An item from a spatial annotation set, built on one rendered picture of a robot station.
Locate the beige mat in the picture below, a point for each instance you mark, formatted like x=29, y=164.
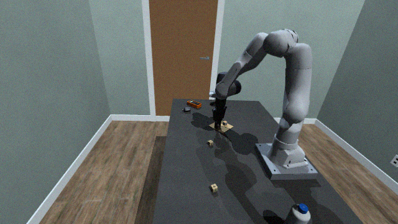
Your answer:
x=223, y=128

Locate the grey bottle with blue cap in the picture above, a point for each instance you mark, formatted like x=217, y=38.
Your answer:
x=298, y=214

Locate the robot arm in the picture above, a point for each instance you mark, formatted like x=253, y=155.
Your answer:
x=284, y=151

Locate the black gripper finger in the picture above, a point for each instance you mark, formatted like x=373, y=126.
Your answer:
x=221, y=116
x=216, y=116

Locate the orange digital multimeter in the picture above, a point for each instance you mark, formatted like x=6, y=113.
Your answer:
x=194, y=104

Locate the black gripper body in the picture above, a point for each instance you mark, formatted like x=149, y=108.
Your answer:
x=219, y=103

